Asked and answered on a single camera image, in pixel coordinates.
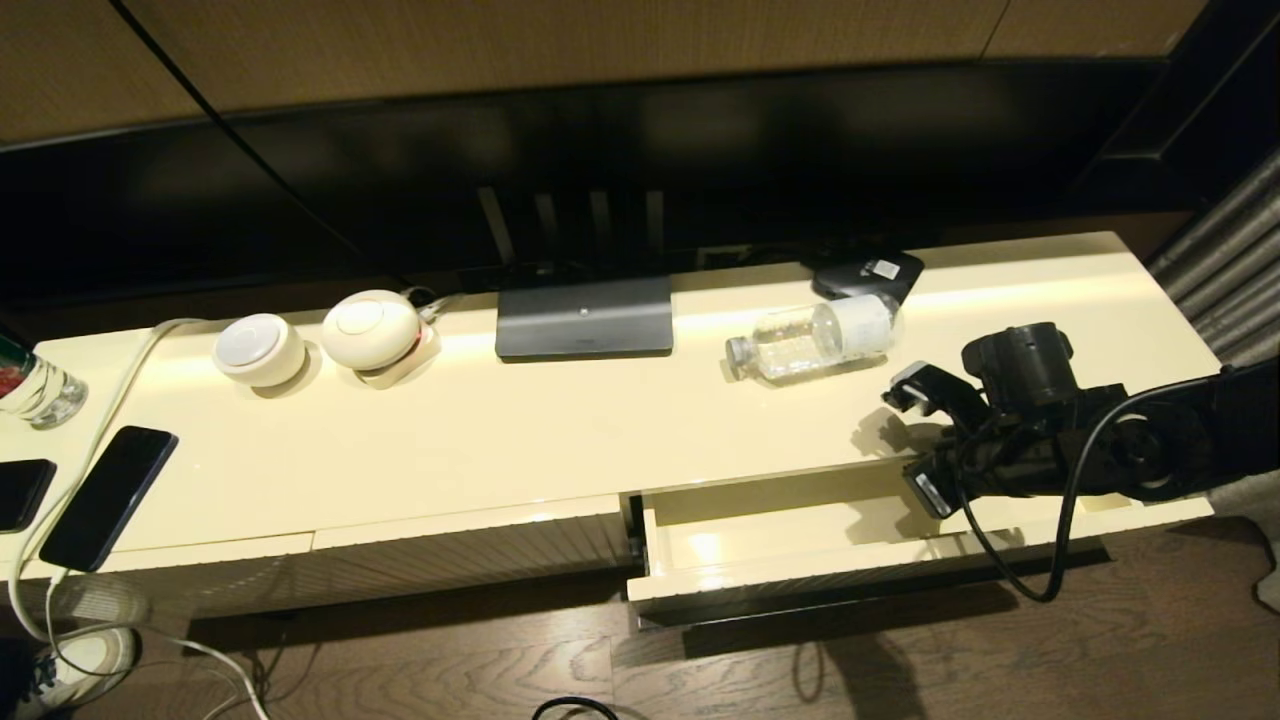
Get white dome shaped device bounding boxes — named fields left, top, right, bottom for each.
left=320, top=289, right=423, bottom=374

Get black box with white sticker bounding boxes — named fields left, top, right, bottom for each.
left=810, top=248, right=925, bottom=307

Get white dock under dome device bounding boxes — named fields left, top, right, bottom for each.
left=356, top=324, right=442, bottom=390

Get grey cable bundle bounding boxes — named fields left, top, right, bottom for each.
left=405, top=286, right=471, bottom=321

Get wide cream drawer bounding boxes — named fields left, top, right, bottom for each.
left=627, top=455, right=1216, bottom=629

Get cream white low cabinet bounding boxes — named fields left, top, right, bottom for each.
left=0, top=232, right=1263, bottom=641

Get thick white power cable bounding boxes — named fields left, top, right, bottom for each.
left=8, top=318, right=271, bottom=720

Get thin black wall cable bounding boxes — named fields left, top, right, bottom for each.
left=108, top=0, right=411, bottom=286

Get glass bottle with red label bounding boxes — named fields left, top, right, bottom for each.
left=0, top=333, right=89, bottom=431

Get black looped cable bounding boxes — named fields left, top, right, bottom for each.
left=530, top=695, right=626, bottom=720

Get white sneaker navy stripes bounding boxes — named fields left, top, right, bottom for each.
left=0, top=628, right=137, bottom=720

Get black smartphone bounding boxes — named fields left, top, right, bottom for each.
left=0, top=459, right=58, bottom=535

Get clear plastic water bottle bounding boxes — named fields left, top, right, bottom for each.
left=726, top=293, right=901, bottom=384

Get dark blue smartphone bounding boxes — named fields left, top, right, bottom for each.
left=39, top=425, right=180, bottom=574

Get small white round speaker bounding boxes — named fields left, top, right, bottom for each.
left=212, top=313, right=306, bottom=388

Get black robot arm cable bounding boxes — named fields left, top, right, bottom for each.
left=950, top=372, right=1236, bottom=604

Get grey router with antennas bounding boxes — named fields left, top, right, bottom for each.
left=478, top=188, right=675, bottom=362

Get thin white phone cable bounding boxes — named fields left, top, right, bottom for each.
left=40, top=568, right=271, bottom=720

